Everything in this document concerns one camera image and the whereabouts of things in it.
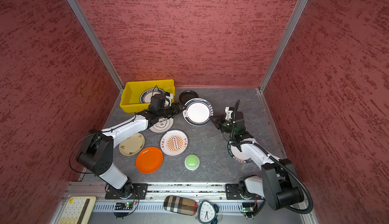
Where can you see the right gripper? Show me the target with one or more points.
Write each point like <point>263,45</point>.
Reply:
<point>218,122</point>

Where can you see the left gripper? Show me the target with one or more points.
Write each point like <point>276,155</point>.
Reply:
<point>177,109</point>

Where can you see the white plate dark green rim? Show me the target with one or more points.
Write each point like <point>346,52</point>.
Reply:
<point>198,111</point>

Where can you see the white plate green lettered rim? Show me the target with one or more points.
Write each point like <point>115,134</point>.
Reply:
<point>237,155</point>

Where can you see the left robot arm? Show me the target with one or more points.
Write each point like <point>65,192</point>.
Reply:
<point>96,150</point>

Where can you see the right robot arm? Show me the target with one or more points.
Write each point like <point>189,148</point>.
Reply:
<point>278,183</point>

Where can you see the yellow plastic bin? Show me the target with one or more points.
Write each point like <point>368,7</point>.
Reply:
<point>130,98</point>

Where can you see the small black dish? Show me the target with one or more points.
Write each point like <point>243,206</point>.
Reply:
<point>187,95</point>

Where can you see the white plate flower outline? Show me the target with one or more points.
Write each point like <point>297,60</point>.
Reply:
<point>162,126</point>

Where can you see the white plate orange sunburst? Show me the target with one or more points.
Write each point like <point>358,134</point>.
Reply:
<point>174,143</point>

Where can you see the green push button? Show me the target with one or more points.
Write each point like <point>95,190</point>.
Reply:
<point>192,162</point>

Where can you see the cream beige plate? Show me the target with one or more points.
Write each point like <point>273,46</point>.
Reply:
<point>132,145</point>

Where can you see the white analog clock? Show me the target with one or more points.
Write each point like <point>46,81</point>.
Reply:
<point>208,213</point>

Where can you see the right controller board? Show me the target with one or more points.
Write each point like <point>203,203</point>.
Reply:
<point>249,207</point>

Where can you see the controller board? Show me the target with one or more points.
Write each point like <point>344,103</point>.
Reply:
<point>249,207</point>
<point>123,207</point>

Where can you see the plaid glasses case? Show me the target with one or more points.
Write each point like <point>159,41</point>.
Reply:
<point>180,205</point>

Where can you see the left controller board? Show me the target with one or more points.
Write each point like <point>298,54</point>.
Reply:
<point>123,207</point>

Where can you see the beige calculator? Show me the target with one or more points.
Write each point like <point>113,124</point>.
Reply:
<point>77,210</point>

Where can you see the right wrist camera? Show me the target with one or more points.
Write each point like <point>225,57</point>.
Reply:
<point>228,113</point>

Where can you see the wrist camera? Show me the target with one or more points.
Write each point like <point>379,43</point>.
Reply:
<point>160,101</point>
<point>228,113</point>

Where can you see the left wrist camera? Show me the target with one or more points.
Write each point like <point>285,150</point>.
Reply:
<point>160,101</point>

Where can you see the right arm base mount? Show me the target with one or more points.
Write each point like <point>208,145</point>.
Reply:
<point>234,192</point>

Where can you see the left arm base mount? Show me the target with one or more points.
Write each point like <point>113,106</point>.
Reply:
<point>127,192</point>

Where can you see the aluminium mounting rail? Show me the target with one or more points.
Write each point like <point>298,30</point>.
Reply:
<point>157,191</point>

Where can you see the right aluminium corner post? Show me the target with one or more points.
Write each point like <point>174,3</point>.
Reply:
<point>294,18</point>

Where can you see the aluminium corner post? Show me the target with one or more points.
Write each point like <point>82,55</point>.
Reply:
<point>294,18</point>
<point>82,18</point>

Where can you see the left aluminium corner post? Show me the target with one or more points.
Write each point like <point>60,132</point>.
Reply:
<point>82,18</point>

